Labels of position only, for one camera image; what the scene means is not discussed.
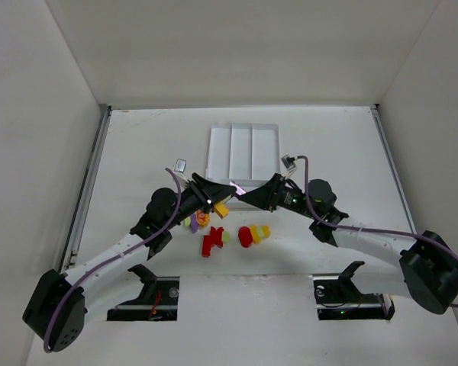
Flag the yellow long brick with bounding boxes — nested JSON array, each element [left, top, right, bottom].
[[213, 203, 229, 219]]

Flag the yellow butterfly print brick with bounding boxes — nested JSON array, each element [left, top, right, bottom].
[[195, 210, 210, 227]]

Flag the lavender half-round brick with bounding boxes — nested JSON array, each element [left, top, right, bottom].
[[190, 213, 198, 233]]

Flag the purple brick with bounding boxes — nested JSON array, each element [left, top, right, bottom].
[[229, 181, 247, 196]]

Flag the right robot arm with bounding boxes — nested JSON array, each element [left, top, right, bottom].
[[238, 174, 458, 314]]

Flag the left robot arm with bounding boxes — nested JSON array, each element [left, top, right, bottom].
[[22, 173, 236, 353]]

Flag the red butterfly-shaped brick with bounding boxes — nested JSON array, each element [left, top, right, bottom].
[[202, 226, 224, 258]]

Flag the lime green brick by red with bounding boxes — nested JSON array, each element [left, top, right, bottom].
[[221, 231, 231, 245]]

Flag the white divided plastic tray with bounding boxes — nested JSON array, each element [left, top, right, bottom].
[[205, 123, 281, 191]]

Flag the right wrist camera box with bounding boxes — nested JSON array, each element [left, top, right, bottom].
[[281, 155, 297, 178]]

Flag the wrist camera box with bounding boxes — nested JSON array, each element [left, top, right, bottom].
[[281, 155, 297, 178], [173, 159, 187, 175]]

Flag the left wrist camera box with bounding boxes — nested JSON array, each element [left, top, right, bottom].
[[173, 159, 187, 175]]

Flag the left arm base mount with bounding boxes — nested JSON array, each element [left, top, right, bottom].
[[106, 265, 180, 322]]

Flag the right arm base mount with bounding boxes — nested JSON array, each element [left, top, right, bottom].
[[313, 261, 395, 321]]

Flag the left aluminium frame rail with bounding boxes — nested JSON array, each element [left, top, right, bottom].
[[60, 104, 112, 270]]

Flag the aluminium frame rail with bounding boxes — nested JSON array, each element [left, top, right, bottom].
[[370, 104, 417, 233], [60, 104, 112, 270]]

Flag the right aluminium frame rail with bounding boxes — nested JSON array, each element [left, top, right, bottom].
[[370, 104, 417, 233]]

